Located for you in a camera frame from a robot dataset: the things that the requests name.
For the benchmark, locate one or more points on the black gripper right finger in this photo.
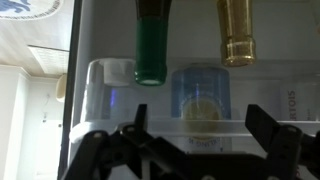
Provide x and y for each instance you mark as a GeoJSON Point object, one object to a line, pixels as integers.
{"type": "Point", "coordinates": [287, 146]}

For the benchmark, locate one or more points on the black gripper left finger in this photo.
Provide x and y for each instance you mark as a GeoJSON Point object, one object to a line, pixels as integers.
{"type": "Point", "coordinates": [100, 152]}

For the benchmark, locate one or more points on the blue lemon sparkling water can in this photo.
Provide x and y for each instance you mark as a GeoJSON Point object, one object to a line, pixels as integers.
{"type": "Point", "coordinates": [201, 94]}

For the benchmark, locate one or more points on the white Stella Artois can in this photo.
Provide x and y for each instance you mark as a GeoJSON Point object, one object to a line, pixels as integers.
{"type": "Point", "coordinates": [300, 98]}

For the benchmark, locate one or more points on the white capped clear bottle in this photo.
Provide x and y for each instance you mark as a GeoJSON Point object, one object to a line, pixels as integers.
{"type": "Point", "coordinates": [105, 76]}

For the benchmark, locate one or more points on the green foil bottle neck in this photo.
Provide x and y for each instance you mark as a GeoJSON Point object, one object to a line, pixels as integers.
{"type": "Point", "coordinates": [151, 41]}

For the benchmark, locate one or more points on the gold foil bottle neck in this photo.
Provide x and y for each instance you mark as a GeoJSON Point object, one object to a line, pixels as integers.
{"type": "Point", "coordinates": [237, 43]}

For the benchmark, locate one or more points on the clear door shelf rail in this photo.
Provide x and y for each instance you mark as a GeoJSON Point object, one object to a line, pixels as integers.
{"type": "Point", "coordinates": [166, 128]}

